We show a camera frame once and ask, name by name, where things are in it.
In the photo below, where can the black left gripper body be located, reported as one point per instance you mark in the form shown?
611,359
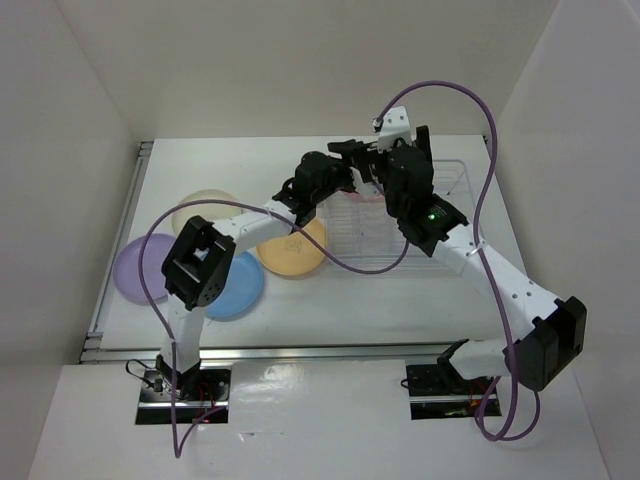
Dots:
339,177

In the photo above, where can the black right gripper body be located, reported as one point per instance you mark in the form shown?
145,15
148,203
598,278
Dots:
388,192

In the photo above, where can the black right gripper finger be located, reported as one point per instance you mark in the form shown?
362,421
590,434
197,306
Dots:
423,140
352,151

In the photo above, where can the yellow plastic plate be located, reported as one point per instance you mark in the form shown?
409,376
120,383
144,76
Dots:
292,256

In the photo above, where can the cream plastic plate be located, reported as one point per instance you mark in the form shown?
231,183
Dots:
209,212

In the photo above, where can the blue plastic plate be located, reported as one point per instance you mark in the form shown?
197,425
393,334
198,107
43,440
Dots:
243,288

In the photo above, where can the purple plastic plate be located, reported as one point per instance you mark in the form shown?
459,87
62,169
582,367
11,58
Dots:
125,270

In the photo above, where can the pink plastic plate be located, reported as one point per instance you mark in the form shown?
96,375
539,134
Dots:
369,196

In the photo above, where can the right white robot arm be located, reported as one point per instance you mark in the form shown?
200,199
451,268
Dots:
542,333

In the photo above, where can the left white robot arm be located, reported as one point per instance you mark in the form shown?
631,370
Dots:
198,264

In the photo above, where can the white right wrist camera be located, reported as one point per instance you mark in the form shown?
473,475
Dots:
392,128

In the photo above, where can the clear wire dish rack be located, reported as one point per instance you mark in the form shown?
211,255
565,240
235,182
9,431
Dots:
362,235

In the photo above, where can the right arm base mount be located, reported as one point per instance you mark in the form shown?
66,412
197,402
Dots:
436,394

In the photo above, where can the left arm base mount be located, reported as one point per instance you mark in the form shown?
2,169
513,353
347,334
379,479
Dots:
209,397

